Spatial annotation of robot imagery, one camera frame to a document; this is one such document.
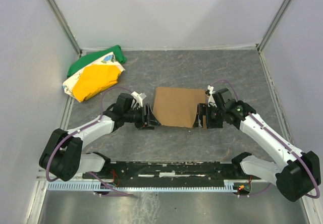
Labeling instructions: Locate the brown cardboard box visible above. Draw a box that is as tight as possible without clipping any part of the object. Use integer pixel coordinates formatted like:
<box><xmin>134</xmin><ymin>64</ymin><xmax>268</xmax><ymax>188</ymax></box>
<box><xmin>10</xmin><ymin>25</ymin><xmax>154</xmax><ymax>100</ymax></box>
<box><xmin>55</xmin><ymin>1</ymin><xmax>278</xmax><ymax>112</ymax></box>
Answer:
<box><xmin>153</xmin><ymin>87</ymin><xmax>206</xmax><ymax>128</ymax></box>

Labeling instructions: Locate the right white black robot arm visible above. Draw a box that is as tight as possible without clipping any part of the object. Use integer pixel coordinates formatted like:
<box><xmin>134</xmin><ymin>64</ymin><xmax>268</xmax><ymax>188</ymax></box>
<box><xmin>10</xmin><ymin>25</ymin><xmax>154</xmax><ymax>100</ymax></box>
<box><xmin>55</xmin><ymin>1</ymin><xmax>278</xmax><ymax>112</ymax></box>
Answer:
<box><xmin>194</xmin><ymin>85</ymin><xmax>321</xmax><ymax>202</ymax></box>

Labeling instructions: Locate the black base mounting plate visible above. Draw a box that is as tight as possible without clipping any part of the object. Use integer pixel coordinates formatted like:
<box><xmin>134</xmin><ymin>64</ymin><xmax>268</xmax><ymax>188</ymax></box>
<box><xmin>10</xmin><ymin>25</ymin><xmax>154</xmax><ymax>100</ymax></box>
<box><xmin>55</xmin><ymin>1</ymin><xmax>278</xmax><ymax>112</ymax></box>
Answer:
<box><xmin>82</xmin><ymin>160</ymin><xmax>262</xmax><ymax>187</ymax></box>

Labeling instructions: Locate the yellow cloth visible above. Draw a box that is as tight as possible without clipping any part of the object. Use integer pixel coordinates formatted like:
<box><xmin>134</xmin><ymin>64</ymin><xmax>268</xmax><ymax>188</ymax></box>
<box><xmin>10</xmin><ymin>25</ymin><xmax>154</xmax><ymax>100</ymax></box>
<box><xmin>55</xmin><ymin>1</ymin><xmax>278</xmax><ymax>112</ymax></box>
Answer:
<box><xmin>72</xmin><ymin>65</ymin><xmax>124</xmax><ymax>102</ymax></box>

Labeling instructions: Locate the metal front shelf sheet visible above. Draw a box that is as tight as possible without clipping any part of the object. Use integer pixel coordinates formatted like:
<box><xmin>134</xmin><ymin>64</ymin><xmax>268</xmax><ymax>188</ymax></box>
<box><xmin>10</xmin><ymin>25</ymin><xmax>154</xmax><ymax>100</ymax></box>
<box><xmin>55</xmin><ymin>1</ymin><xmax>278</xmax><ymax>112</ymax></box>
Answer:
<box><xmin>38</xmin><ymin>188</ymin><xmax>309</xmax><ymax>223</ymax></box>

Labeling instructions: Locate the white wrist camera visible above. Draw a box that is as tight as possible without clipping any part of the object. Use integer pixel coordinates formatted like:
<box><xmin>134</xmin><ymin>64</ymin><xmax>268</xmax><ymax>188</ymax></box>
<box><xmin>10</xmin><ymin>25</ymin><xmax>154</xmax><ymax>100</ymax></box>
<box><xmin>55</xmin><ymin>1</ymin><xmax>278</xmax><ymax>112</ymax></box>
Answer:
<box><xmin>131</xmin><ymin>91</ymin><xmax>146</xmax><ymax>107</ymax></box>
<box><xmin>205</xmin><ymin>85</ymin><xmax>216</xmax><ymax>106</ymax></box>

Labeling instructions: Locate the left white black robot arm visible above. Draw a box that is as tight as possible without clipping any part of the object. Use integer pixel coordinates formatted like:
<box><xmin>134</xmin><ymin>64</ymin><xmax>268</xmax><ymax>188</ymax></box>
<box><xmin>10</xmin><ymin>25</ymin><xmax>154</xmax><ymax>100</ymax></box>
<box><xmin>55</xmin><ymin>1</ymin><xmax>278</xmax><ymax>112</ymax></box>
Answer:
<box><xmin>39</xmin><ymin>92</ymin><xmax>161</xmax><ymax>182</ymax></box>

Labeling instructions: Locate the left aluminium corner post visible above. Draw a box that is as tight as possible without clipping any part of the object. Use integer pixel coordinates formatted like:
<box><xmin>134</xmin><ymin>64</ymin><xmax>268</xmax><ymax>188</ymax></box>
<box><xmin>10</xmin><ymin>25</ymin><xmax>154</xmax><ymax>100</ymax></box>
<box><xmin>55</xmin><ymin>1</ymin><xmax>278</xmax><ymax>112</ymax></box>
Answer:
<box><xmin>46</xmin><ymin>0</ymin><xmax>82</xmax><ymax>55</ymax></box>

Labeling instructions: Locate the right aluminium corner post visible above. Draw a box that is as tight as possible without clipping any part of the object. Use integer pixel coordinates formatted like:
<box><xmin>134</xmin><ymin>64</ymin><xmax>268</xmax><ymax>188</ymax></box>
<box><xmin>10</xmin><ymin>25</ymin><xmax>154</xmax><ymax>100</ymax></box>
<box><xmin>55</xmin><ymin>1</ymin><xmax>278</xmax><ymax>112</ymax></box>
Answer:
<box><xmin>257</xmin><ymin>0</ymin><xmax>293</xmax><ymax>53</ymax></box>

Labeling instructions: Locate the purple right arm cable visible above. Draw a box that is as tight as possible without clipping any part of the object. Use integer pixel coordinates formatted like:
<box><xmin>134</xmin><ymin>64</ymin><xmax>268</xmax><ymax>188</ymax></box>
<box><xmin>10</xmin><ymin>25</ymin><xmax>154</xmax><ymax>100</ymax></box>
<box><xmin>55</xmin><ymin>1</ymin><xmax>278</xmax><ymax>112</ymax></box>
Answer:
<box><xmin>210</xmin><ymin>80</ymin><xmax>321</xmax><ymax>199</ymax></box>

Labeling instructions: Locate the white patterned cloth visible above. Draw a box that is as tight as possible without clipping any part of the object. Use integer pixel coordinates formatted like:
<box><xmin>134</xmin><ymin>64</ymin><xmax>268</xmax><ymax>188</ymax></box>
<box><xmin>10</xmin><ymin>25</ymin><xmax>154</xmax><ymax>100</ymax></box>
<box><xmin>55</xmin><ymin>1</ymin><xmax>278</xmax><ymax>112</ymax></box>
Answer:
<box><xmin>63</xmin><ymin>52</ymin><xmax>125</xmax><ymax>99</ymax></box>

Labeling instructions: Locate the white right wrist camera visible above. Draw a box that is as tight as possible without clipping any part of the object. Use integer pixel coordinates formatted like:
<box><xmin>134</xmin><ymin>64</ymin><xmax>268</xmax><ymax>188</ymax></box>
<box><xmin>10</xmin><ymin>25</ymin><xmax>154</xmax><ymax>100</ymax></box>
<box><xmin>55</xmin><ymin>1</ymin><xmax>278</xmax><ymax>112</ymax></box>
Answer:
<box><xmin>205</xmin><ymin>85</ymin><xmax>216</xmax><ymax>106</ymax></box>

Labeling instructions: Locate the aluminium corner post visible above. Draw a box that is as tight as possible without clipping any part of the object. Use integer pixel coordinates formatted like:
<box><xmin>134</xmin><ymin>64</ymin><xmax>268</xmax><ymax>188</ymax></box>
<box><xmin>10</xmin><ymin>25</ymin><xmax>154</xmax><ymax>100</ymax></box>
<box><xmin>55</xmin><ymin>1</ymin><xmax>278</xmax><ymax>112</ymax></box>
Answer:
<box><xmin>257</xmin><ymin>0</ymin><xmax>293</xmax><ymax>53</ymax></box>
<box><xmin>46</xmin><ymin>0</ymin><xmax>82</xmax><ymax>55</ymax></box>

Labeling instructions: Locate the light blue cable duct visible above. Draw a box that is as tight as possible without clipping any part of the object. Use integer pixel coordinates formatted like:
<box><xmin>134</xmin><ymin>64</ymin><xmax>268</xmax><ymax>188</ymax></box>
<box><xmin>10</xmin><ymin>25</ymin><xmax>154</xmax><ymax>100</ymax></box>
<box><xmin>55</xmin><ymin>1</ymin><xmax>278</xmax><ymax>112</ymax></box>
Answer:
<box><xmin>47</xmin><ymin>181</ymin><xmax>237</xmax><ymax>193</ymax></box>

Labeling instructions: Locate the green cloth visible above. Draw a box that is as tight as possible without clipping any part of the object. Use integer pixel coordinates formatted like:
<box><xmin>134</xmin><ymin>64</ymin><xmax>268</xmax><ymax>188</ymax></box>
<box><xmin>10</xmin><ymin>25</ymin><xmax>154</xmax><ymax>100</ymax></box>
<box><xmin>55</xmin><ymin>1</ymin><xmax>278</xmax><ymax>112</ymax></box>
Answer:
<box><xmin>67</xmin><ymin>45</ymin><xmax>127</xmax><ymax>78</ymax></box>

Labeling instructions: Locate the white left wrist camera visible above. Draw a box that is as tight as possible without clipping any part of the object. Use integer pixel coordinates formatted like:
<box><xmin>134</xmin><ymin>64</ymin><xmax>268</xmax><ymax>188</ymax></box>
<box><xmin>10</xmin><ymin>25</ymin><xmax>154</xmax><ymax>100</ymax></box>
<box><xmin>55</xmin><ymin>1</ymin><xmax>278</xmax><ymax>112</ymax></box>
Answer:
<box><xmin>131</xmin><ymin>91</ymin><xmax>146</xmax><ymax>107</ymax></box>

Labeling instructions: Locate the aluminium front rail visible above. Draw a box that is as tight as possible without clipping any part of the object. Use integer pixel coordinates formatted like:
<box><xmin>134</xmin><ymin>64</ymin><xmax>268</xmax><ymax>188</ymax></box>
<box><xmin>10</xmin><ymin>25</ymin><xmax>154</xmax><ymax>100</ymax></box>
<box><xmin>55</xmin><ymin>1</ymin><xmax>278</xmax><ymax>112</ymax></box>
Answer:
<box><xmin>36</xmin><ymin>160</ymin><xmax>313</xmax><ymax>182</ymax></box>

